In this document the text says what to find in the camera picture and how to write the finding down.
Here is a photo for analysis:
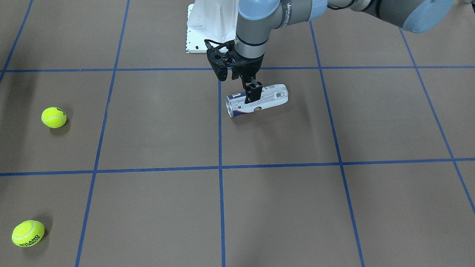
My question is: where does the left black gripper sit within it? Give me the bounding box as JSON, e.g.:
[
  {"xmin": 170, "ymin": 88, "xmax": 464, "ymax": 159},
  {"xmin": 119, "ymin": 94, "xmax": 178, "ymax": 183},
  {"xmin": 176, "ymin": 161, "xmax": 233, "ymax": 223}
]
[{"xmin": 231, "ymin": 54, "xmax": 264, "ymax": 104}]

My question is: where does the clear tennis ball can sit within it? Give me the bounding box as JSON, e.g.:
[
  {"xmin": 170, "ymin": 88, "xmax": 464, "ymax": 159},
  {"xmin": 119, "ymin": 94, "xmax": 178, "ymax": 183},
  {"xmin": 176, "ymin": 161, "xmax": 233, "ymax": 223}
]
[{"xmin": 226, "ymin": 83, "xmax": 289, "ymax": 117}]

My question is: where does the yellow Wilson tennis ball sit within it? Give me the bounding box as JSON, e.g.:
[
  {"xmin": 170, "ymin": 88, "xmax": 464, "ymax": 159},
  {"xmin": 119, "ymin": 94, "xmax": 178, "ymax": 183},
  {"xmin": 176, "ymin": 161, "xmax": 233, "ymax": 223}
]
[{"xmin": 41, "ymin": 107, "xmax": 67, "ymax": 129}]

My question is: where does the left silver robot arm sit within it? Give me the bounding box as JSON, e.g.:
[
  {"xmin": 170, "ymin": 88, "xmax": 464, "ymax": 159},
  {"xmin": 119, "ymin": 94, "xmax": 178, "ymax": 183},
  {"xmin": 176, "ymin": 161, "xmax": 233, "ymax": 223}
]
[{"xmin": 233, "ymin": 0, "xmax": 455, "ymax": 103}]

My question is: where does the yellow Roland Garros tennis ball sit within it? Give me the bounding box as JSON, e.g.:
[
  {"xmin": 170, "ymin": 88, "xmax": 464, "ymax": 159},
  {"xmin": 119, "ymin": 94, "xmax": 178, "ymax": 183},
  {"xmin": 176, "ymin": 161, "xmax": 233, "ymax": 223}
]
[{"xmin": 11, "ymin": 220, "xmax": 45, "ymax": 247}]

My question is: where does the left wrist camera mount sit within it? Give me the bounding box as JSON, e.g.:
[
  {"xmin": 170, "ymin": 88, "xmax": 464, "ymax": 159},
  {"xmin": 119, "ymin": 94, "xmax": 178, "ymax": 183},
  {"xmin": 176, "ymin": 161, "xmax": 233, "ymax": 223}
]
[{"xmin": 204, "ymin": 39, "xmax": 235, "ymax": 82}]

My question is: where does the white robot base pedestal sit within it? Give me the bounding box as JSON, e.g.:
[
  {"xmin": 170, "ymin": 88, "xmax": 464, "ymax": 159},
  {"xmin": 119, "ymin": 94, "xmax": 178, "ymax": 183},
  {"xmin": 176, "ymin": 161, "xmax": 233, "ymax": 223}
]
[{"xmin": 186, "ymin": 0, "xmax": 239, "ymax": 53}]

